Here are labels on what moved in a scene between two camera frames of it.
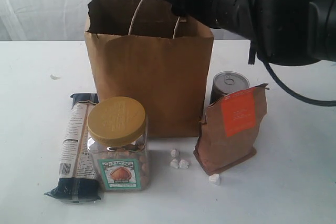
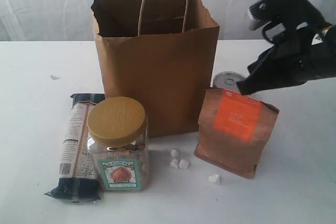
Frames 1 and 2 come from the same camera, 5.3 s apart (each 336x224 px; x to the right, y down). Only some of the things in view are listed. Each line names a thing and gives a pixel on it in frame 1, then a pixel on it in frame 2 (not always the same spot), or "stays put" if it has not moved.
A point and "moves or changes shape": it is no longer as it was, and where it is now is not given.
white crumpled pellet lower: (174, 163) stays put
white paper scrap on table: (54, 77) stays put
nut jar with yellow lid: (118, 140) stays put
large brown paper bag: (138, 49) moves or changes shape
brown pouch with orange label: (233, 126) moves or changes shape
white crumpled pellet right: (213, 178) stays put
